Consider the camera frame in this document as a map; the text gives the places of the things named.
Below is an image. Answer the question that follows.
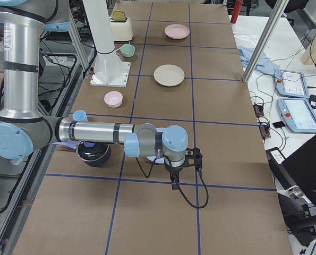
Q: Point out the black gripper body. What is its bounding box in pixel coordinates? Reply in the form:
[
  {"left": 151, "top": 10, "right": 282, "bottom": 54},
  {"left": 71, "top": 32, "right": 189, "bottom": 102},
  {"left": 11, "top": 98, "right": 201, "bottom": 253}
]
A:
[{"left": 164, "top": 163, "right": 183, "bottom": 179}]

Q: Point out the pink plate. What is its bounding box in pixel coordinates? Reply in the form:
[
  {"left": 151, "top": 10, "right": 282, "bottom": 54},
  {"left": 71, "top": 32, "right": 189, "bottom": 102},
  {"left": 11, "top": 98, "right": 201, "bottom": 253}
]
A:
[{"left": 164, "top": 24, "right": 190, "bottom": 40}]

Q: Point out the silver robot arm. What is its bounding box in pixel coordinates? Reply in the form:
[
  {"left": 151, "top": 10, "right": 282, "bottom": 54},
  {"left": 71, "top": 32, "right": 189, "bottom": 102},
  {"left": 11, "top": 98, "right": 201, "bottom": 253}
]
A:
[{"left": 0, "top": 1, "right": 190, "bottom": 175}]

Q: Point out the blue plate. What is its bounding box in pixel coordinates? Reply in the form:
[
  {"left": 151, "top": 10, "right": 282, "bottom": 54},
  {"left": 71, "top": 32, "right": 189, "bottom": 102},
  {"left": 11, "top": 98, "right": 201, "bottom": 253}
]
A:
[{"left": 146, "top": 156, "right": 165, "bottom": 164}]

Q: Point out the dark pot with glass lid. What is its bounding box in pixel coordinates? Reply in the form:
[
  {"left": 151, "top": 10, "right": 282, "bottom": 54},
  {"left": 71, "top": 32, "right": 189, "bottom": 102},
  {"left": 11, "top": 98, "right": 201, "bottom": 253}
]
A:
[{"left": 75, "top": 141, "right": 112, "bottom": 167}]

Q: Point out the pink bowl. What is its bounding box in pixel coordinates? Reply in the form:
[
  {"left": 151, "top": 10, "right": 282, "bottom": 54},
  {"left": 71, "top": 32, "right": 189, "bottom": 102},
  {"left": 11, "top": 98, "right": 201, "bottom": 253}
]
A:
[{"left": 104, "top": 91, "right": 123, "bottom": 108}]

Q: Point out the cream plate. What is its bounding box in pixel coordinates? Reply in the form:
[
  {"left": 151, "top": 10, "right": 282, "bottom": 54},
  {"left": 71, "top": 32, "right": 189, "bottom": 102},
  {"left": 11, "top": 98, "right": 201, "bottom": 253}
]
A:
[{"left": 153, "top": 64, "right": 185, "bottom": 87}]

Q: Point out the black box with label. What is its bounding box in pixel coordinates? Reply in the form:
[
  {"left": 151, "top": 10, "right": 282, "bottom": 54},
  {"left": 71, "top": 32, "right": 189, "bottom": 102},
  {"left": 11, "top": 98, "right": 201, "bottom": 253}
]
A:
[{"left": 266, "top": 147, "right": 286, "bottom": 171}]

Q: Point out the light blue cup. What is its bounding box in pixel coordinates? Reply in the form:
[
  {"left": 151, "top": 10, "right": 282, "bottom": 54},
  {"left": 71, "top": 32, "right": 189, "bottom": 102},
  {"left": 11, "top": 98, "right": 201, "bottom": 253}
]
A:
[{"left": 72, "top": 110, "right": 88, "bottom": 122}]

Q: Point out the green bowl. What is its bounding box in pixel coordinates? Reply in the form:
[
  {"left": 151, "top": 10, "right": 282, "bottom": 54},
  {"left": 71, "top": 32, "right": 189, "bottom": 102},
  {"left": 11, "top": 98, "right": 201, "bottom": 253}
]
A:
[{"left": 120, "top": 44, "right": 135, "bottom": 58}]

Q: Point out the black laptop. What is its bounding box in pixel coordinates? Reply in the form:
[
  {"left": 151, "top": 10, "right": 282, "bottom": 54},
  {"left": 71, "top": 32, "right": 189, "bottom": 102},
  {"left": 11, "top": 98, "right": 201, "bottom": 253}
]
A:
[{"left": 271, "top": 134, "right": 316, "bottom": 205}]

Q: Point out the near teach pendant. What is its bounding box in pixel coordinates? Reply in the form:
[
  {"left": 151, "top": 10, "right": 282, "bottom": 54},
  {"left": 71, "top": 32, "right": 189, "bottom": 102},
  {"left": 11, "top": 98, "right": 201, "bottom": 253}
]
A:
[{"left": 277, "top": 98, "right": 316, "bottom": 134}]

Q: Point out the teach pendant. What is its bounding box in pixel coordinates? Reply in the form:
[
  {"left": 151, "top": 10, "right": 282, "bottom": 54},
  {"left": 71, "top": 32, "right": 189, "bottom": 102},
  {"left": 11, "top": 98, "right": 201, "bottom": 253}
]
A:
[
  {"left": 277, "top": 98, "right": 316, "bottom": 134},
  {"left": 274, "top": 69, "right": 310, "bottom": 99}
]

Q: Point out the light blue cloth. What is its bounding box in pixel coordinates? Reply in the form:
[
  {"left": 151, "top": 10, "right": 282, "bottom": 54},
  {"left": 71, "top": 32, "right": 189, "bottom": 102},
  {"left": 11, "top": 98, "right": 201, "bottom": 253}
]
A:
[{"left": 237, "top": 45, "right": 280, "bottom": 77}]

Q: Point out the far teach pendant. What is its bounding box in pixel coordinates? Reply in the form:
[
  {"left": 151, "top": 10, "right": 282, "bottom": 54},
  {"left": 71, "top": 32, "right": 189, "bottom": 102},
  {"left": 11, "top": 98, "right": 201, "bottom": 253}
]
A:
[{"left": 274, "top": 69, "right": 310, "bottom": 99}]

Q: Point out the cream toaster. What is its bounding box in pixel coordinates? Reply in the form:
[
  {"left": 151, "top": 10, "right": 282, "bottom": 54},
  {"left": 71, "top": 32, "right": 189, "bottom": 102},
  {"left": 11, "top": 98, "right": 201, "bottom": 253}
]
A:
[{"left": 109, "top": 11, "right": 133, "bottom": 41}]

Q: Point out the red bottle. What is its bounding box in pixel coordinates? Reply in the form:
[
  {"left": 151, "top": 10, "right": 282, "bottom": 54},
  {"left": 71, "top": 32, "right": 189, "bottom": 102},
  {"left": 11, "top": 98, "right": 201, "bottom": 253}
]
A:
[{"left": 230, "top": 0, "right": 243, "bottom": 24}]

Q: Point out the black camera cable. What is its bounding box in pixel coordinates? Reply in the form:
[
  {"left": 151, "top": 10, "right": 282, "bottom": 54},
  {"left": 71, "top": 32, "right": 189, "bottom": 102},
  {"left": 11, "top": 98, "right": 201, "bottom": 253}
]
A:
[{"left": 136, "top": 156, "right": 210, "bottom": 208}]

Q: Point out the white camera stand pedestal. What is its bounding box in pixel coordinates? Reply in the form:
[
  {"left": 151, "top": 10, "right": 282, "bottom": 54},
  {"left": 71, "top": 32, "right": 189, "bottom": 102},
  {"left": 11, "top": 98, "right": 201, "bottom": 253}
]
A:
[{"left": 83, "top": 0, "right": 131, "bottom": 88}]

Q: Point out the aluminium frame post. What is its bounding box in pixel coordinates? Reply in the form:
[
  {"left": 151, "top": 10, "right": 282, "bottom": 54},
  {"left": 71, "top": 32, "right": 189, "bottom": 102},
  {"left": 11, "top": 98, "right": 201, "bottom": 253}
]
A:
[{"left": 242, "top": 0, "right": 289, "bottom": 83}]

